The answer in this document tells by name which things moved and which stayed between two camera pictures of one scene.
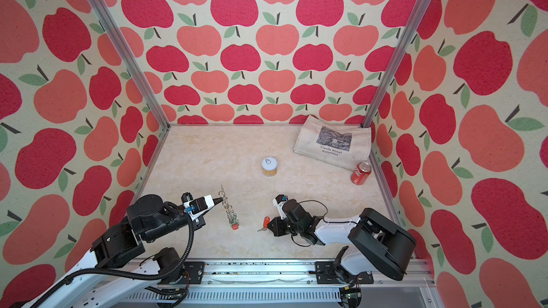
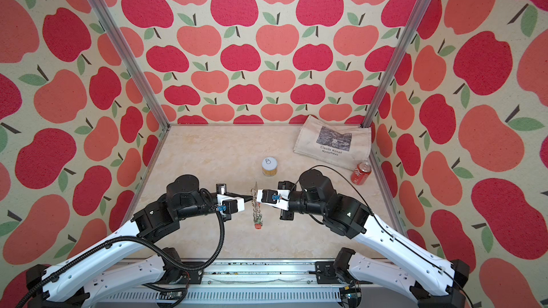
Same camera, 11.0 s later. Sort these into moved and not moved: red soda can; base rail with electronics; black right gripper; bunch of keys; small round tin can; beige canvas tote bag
Moved: black right gripper; bunch of keys
Not moved: red soda can; base rail with electronics; beige canvas tote bag; small round tin can
